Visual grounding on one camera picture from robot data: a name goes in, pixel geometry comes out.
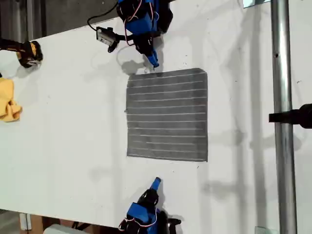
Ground grey striped towel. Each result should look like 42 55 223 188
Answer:
125 67 209 162

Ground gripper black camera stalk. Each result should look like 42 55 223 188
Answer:
108 34 135 53

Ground black clamp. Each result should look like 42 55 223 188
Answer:
269 103 312 129

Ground gripper black camera cable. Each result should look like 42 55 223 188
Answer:
87 0 120 32

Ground white table bracket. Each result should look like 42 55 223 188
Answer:
19 213 32 231

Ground steel post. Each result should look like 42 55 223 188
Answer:
270 0 298 234

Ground white box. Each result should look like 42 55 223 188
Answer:
43 223 74 234

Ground yellow black power tool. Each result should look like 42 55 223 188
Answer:
0 38 44 68

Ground yellow cloth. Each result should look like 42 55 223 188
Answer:
0 77 23 122

